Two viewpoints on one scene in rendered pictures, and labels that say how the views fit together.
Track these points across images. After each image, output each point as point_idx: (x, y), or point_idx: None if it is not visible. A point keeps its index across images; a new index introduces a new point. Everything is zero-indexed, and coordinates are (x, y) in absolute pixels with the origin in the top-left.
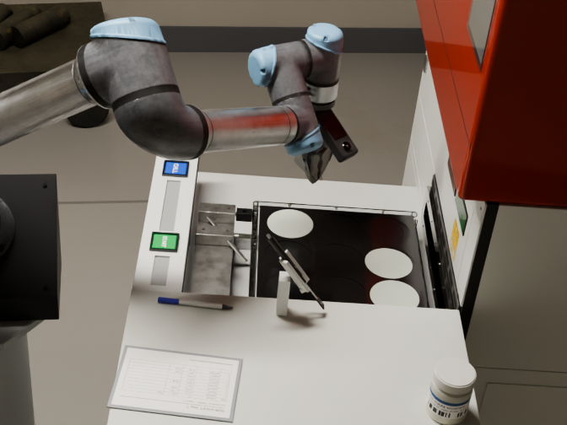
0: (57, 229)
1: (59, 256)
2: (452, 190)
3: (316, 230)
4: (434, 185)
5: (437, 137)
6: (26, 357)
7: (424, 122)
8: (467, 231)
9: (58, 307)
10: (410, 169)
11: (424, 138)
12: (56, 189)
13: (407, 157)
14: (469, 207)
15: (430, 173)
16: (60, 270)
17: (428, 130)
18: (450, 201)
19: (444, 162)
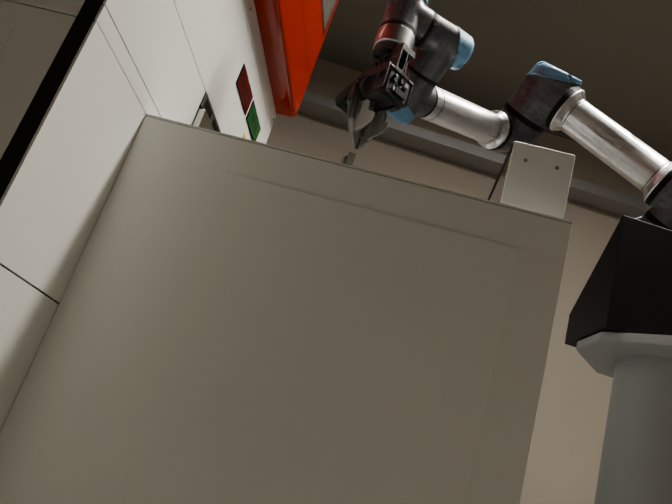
0: (602, 268)
1: (597, 301)
2: (241, 110)
3: None
4: (210, 108)
5: (214, 46)
6: (605, 437)
7: (175, 7)
8: (258, 139)
9: (568, 331)
10: (108, 82)
11: (176, 35)
12: (618, 230)
13: (88, 52)
14: (261, 121)
15: (195, 91)
16: (594, 319)
17: (187, 25)
18: (237, 121)
19: (228, 80)
